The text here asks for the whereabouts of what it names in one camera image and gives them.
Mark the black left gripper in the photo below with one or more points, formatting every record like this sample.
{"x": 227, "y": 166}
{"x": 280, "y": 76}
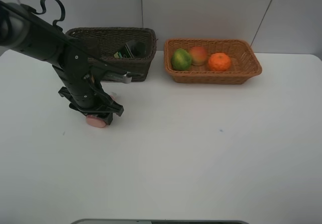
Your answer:
{"x": 89, "y": 98}

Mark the pink lotion bottle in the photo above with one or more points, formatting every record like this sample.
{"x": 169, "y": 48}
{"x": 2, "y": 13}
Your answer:
{"x": 93, "y": 121}

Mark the dark green bottle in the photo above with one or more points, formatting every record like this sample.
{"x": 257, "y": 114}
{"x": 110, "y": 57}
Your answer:
{"x": 131, "y": 49}

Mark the green mango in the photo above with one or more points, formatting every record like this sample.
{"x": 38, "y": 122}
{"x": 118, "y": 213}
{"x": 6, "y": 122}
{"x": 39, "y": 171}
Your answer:
{"x": 181, "y": 60}

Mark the orange mandarin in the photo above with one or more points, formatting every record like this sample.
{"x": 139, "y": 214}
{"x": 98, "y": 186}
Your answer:
{"x": 219, "y": 62}

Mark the translucent purple plastic cup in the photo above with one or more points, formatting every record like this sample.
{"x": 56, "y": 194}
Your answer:
{"x": 92, "y": 45}

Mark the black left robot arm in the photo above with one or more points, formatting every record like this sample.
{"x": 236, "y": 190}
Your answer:
{"x": 80, "y": 71}

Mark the dark brown wicker basket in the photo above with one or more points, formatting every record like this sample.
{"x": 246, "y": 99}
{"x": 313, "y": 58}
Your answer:
{"x": 111, "y": 39}

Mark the light orange wicker basket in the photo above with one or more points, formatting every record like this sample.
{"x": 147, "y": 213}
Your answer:
{"x": 244, "y": 64}

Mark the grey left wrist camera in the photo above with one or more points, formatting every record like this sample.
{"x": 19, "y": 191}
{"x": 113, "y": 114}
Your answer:
{"x": 108, "y": 75}

